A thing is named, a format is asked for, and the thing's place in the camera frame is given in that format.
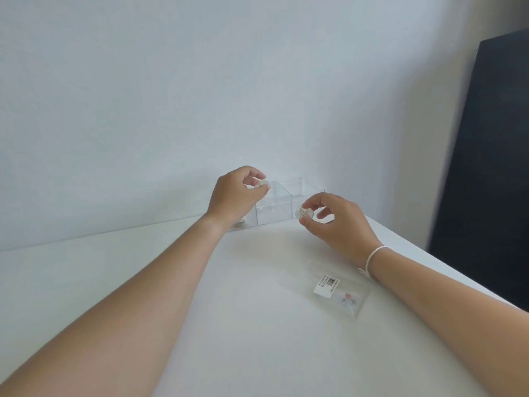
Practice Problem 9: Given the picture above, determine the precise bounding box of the person's right hand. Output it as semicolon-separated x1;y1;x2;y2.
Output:
298;192;383;269

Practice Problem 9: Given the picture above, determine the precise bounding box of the person's left hand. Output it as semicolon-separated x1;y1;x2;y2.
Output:
205;165;270;233

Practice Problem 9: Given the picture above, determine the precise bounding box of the person's left forearm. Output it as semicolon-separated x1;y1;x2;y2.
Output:
0;214;229;397

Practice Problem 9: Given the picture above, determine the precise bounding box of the person's right forearm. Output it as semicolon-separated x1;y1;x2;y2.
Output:
365;247;529;397

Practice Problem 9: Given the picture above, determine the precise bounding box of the clear plastic box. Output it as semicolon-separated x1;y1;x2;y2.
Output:
281;175;328;223
255;181;293;226

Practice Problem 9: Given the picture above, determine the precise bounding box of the clear labelled plastic bag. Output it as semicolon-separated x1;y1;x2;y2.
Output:
284;266;373;321

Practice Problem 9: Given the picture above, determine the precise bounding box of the black panel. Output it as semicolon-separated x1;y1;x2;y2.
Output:
427;28;529;313

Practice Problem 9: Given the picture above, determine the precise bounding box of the white string bracelet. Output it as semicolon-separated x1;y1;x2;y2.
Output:
358;246;394;282

